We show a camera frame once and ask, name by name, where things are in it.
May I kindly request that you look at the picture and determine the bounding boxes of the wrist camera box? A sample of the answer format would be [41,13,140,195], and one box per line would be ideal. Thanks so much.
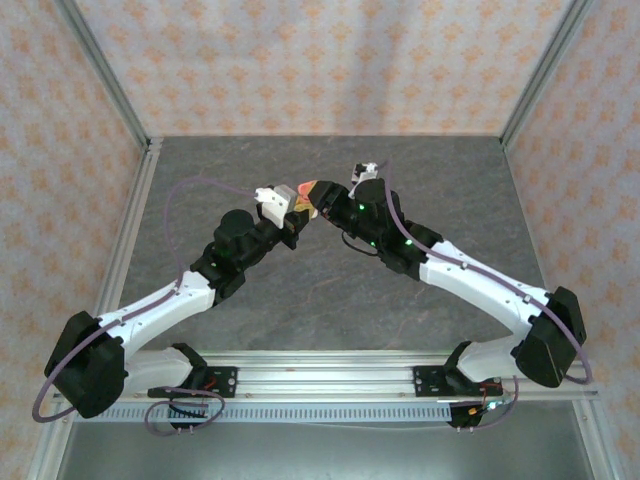
[351,160,380,200]
[253,183,300,225]

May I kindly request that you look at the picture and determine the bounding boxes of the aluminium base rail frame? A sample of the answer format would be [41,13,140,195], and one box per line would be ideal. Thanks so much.
[52,349,600,403]

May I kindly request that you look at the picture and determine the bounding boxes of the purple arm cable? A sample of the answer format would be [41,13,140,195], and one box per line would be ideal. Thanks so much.
[376,159,594,434]
[31,178,259,437]

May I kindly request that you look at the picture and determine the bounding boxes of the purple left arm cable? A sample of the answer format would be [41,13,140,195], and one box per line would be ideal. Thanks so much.
[31,178,259,437]

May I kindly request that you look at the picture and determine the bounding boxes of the aluminium frame post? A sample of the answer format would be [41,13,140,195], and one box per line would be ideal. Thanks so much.
[53,0,153,151]
[498,0,596,149]

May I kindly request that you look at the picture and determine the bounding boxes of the pink earbud charging case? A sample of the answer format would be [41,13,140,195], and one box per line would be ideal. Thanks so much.
[295,180,319,214]

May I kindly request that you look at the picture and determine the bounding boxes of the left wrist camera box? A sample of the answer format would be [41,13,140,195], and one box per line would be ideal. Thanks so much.
[253,183,300,225]

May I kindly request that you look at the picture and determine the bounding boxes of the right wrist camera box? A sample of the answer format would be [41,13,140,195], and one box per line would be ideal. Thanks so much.
[351,160,380,200]

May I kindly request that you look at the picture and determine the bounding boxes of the grey slotted cable duct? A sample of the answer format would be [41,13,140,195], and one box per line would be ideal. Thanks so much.
[94,403,454,425]

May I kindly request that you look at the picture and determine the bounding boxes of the red black power wires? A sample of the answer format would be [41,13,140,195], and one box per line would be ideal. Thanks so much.
[468,382,517,418]
[167,377,224,419]

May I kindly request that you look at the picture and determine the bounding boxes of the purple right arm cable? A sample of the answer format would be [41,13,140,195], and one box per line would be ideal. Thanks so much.
[376,159,594,434]

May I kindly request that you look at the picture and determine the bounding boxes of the aluminium frame leg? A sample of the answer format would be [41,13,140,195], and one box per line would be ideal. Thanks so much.
[27,399,77,480]
[572,399,617,480]

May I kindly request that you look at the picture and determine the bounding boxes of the grey metal lower panel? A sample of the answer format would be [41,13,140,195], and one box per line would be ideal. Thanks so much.
[53,422,597,480]

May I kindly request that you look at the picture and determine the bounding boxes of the aluminium side rail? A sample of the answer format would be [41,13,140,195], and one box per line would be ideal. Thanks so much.
[79,137,164,364]

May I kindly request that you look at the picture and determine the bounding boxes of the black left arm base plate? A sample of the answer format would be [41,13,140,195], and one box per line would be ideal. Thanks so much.
[199,366,239,400]

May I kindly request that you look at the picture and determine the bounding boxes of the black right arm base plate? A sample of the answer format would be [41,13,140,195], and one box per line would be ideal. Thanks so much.
[412,364,481,400]

